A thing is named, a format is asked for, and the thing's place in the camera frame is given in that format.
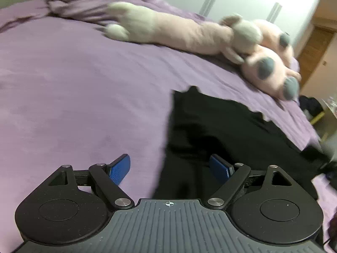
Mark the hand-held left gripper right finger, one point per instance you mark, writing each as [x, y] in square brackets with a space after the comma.
[218, 170]

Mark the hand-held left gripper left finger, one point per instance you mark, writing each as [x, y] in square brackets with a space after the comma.
[119, 170]

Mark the black garment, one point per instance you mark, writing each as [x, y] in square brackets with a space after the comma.
[210, 126]

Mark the purple bed sheet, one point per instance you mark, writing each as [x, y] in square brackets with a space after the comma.
[65, 97]

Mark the yellow chair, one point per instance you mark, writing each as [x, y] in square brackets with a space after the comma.
[317, 117]

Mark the dark clothing pile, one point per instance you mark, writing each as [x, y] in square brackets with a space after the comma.
[310, 105]

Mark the pink plush toy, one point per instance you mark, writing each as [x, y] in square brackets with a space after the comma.
[184, 31]

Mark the wooden door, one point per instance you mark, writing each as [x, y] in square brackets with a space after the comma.
[313, 52]

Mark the crumpled purple blanket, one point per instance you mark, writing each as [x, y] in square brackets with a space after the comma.
[87, 2]

